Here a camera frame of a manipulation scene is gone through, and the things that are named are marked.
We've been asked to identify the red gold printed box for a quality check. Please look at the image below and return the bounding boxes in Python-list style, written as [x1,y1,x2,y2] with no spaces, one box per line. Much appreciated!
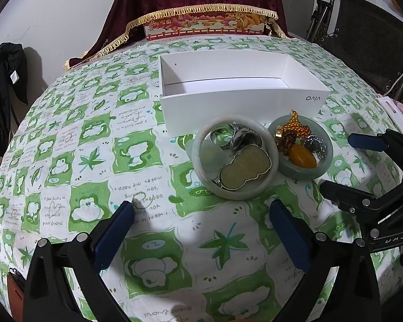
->
[144,11,266,41]

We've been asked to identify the pale jade bangle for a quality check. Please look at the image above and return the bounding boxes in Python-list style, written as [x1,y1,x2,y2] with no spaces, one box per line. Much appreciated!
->
[192,116,279,200]

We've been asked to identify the brown leather bag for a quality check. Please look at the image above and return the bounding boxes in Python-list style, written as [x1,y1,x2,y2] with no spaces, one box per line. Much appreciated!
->
[7,268,27,322]

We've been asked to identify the green jade bangle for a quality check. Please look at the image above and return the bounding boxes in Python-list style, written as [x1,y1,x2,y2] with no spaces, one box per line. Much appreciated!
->
[267,114,334,178]

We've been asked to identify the gourd-shaped jade pendant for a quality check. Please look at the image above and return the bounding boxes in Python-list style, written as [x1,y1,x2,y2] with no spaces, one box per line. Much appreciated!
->
[218,144,272,190]

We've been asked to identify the green white patterned tablecloth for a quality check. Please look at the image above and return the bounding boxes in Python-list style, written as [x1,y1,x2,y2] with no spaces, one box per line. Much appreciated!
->
[0,35,403,322]

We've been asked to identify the silver black chain ring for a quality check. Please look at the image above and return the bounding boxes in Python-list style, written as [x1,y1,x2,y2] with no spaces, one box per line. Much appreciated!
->
[304,134,330,158]

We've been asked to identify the white cardboard box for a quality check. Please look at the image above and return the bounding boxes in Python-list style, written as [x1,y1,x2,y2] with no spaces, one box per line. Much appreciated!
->
[159,53,330,135]

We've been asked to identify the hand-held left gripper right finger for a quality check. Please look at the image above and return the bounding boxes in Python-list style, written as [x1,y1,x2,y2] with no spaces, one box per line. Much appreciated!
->
[269,199,380,322]

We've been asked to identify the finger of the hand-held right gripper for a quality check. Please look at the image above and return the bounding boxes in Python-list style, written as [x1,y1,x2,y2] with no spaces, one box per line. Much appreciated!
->
[319,179,403,224]
[348,128,403,175]

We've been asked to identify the black jacket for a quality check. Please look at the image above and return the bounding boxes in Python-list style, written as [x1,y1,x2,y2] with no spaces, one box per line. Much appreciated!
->
[0,42,29,156]

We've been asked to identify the silver band ring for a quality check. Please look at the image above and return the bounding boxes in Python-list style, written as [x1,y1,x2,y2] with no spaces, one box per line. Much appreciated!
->
[208,124,237,150]

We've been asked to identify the amber bead string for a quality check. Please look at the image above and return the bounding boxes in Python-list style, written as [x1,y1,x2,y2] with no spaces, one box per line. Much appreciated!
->
[275,109,311,155]

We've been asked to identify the oval amber stone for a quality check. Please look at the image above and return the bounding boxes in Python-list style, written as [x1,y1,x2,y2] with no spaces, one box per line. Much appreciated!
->
[287,144,318,168]

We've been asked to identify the black folding chair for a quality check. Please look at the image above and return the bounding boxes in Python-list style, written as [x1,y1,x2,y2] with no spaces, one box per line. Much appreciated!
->
[304,0,403,104]

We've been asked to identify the large silver ring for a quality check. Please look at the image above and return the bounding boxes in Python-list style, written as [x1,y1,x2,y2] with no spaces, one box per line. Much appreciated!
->
[233,124,264,151]

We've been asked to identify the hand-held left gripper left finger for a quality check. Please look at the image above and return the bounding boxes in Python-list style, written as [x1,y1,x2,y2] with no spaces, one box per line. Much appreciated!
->
[22,200,136,322]

